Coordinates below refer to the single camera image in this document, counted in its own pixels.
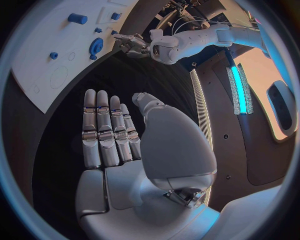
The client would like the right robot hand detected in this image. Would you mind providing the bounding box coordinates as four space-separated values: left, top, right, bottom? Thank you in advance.
74 88 222 240

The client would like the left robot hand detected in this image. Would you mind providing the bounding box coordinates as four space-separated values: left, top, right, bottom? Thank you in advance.
113 33 152 59

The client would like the large blue cylinder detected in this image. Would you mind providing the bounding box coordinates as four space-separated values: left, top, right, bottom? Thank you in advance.
67 12 89 25

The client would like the white task board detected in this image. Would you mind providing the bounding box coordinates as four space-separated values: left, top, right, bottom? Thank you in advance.
10 0 142 115

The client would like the blue gear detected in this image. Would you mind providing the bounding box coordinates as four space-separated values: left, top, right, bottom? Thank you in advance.
88 37 105 56

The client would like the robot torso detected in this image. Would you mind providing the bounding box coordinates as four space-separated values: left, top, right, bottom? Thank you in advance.
188 44 300 213

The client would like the glowing light bar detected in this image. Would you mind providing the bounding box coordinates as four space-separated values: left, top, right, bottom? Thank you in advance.
225 62 255 116

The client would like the white cable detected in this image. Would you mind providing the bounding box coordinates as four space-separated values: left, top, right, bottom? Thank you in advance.
193 15 261 30
171 16 226 36

